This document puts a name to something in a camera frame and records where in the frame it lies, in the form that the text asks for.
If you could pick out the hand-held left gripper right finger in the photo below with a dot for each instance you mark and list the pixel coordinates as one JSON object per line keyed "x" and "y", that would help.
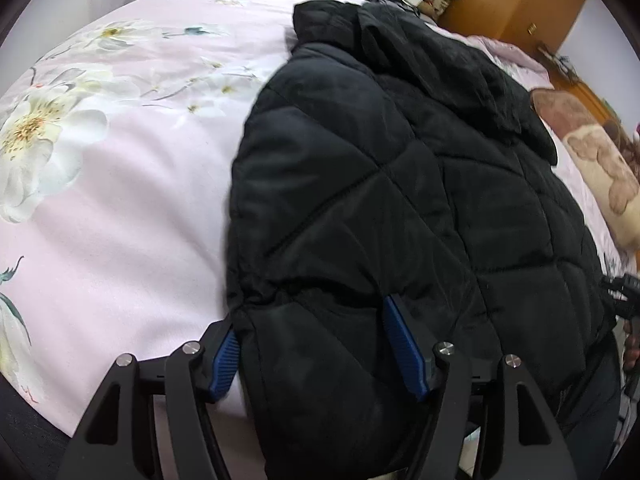
{"x": 402, "y": 345}

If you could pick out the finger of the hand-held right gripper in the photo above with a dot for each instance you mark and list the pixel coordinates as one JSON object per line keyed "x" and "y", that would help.
{"x": 625, "y": 290}

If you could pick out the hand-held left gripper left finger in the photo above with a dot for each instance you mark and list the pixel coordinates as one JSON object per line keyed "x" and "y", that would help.
{"x": 225, "y": 360}

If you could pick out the black puffer jacket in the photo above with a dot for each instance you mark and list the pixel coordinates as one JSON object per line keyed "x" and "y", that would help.
{"x": 375, "y": 185}

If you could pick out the person's right hand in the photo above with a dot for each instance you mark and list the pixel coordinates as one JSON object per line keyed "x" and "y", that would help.
{"x": 632, "y": 347}

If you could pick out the person's blue jeans leg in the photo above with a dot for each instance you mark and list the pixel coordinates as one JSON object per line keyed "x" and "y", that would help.
{"x": 595, "y": 400}
{"x": 25, "y": 435}

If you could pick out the bear print pillow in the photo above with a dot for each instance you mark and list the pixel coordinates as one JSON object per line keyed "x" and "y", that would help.
{"x": 595, "y": 160}

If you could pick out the brown teddy bear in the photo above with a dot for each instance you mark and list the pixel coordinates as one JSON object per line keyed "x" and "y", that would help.
{"x": 625, "y": 142}

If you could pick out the bed with floral pink sheet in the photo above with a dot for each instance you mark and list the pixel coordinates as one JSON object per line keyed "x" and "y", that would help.
{"x": 140, "y": 185}

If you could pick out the wooden headboard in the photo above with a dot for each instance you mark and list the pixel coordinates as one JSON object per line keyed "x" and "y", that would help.
{"x": 585, "y": 95}

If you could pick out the wooden wardrobe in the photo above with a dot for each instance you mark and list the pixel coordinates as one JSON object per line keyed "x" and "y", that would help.
{"x": 515, "y": 0}

